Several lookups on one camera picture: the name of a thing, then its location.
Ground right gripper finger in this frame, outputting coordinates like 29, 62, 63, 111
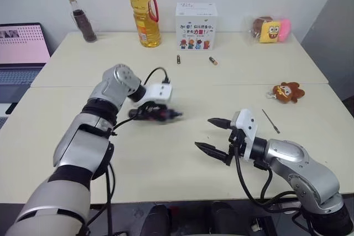
207, 118, 232, 130
194, 141, 230, 164

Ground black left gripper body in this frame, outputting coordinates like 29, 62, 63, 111
136, 101, 167, 113

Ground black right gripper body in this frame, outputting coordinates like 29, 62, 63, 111
225, 127, 248, 166

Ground metal screwdriver bit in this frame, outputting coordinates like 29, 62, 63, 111
262, 108, 280, 134

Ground yellow cooking oil bottle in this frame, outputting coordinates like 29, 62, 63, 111
128, 0, 162, 49

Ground white printed cardboard box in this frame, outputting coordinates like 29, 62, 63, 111
174, 2, 218, 51

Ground clear plastic toy bag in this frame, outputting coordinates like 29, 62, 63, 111
243, 14, 294, 46

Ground yellow sponge character plush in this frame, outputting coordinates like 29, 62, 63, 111
259, 20, 282, 44

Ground brown plush toy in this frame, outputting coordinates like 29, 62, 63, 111
252, 16, 273, 39

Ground corked glass bottle brown contents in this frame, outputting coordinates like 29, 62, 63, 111
65, 0, 98, 44

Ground pink plush toy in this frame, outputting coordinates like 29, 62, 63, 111
277, 18, 292, 42

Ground grey partition panel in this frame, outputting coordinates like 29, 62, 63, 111
300, 0, 354, 102

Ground open laptop computer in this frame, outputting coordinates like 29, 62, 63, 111
0, 22, 52, 128

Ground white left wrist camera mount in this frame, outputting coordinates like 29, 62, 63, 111
137, 82, 174, 107

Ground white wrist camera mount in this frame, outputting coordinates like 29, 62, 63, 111
137, 82, 174, 107
231, 108, 258, 161

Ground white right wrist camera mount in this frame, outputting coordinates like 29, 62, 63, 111
231, 108, 258, 161

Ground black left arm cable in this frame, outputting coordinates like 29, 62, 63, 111
112, 66, 171, 137

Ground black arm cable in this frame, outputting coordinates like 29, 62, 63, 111
112, 66, 171, 137
234, 147, 301, 211

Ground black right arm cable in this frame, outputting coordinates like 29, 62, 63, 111
234, 147, 301, 211

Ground brown monkey plush keychain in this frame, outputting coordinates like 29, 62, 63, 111
266, 81, 305, 104

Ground black torso cable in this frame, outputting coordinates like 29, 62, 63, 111
104, 160, 116, 236

